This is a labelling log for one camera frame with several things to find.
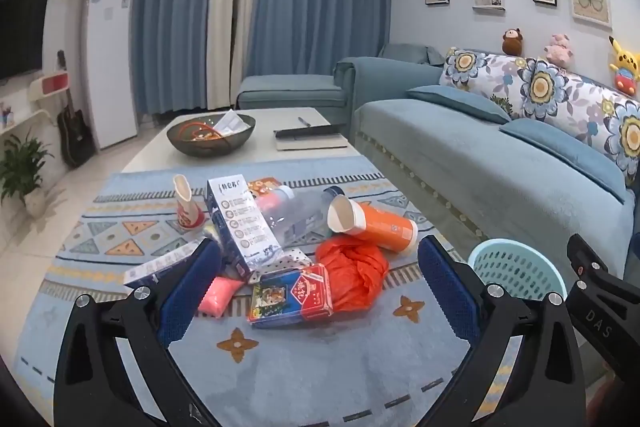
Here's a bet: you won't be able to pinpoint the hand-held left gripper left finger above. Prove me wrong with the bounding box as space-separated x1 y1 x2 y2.
52 237 223 427

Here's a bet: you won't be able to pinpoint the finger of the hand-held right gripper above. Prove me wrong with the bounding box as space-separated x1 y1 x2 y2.
566 234 609 281

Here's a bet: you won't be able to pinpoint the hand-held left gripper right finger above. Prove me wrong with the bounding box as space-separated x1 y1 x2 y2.
417 236 587 427

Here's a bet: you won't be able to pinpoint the pink packet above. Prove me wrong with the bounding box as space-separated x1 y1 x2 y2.
197 276 241 319

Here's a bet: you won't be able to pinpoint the small white blue box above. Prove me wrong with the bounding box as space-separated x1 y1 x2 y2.
123 239 207 291

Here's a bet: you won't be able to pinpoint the teal plastic basket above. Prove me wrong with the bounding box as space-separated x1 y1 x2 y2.
467 239 569 309

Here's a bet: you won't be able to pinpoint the red paper cup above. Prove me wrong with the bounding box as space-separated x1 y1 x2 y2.
173 174 207 233

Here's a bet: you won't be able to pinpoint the white blue milk carton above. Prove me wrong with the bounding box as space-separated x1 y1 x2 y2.
206 177 279 284

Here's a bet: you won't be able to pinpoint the orange paper cup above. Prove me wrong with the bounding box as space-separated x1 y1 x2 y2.
327 194 419 254

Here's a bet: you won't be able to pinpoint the orange plastic bag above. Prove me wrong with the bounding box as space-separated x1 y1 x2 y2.
315 237 391 314

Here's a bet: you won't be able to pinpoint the polka dot paper napkin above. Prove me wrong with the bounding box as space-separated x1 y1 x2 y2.
252 249 312 284

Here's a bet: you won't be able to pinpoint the red blue card box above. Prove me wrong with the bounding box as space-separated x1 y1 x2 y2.
247 264 334 331

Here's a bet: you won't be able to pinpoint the orange panda snack packet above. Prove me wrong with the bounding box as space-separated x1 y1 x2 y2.
247 177 286 208

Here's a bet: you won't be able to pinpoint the clear plastic bottle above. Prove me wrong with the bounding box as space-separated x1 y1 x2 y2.
259 185 347 254

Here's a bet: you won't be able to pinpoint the blue cushion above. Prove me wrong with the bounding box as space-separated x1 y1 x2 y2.
406 85 512 126
499 119 629 206

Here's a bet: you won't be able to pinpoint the blue sofa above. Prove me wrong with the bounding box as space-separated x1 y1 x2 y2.
235 43 640 303

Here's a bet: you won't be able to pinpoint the blue patterned mat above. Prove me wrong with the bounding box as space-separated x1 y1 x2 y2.
12 155 506 427

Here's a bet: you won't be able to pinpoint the floral sofa back cushion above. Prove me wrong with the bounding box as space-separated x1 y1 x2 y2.
439 47 539 120
520 58 640 188

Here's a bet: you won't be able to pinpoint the white papers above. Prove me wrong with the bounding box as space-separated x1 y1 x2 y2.
212 109 251 138

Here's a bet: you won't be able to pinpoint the yellow plush toy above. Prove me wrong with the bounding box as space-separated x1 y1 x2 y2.
607 35 640 96

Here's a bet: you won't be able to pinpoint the dark cover book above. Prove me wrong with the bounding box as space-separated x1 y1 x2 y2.
273 123 349 152

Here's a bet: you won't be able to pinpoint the black guitar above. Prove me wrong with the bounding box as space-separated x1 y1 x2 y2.
55 50 97 169

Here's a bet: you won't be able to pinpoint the potted green plant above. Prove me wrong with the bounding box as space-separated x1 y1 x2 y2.
0 131 57 219

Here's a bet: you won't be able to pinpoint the pink pig plush toy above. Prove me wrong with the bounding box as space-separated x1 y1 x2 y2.
543 32 574 68

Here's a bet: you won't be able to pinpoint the brown monkey plush toy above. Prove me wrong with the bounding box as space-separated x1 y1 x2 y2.
501 27 525 57

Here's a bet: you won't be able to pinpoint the white refrigerator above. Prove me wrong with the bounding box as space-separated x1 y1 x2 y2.
81 0 139 152

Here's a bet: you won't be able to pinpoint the white shelf red inside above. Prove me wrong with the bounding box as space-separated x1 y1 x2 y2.
28 70 71 100

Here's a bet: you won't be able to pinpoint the white sheer curtain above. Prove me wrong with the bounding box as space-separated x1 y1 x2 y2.
206 0 267 110

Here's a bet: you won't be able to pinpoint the television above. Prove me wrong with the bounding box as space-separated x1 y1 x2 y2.
0 0 50 82

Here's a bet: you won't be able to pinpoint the dark wire mesh bowl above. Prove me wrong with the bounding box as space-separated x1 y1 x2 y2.
166 112 257 157

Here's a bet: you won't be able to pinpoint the orange cable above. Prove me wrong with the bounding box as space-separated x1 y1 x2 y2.
179 121 237 144

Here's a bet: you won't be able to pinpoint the white curved wall shelf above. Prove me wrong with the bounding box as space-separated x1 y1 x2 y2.
0 106 57 144

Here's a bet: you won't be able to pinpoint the large butterfly picture frame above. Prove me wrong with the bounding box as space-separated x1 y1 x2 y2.
569 0 614 30

